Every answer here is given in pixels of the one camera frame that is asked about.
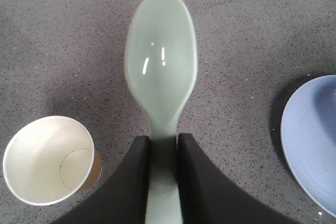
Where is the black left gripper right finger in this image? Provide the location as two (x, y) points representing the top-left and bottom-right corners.
(177, 133), (294, 223)

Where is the pale green plastic spoon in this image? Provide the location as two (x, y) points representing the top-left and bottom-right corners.
(124, 0), (197, 223)

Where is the blue plastic plate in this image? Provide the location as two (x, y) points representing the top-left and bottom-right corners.
(280, 75), (335, 216)

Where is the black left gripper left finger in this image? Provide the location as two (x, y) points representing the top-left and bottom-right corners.
(54, 136), (150, 224)

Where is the brown paper cup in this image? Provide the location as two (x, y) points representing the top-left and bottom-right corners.
(3, 115), (102, 206)

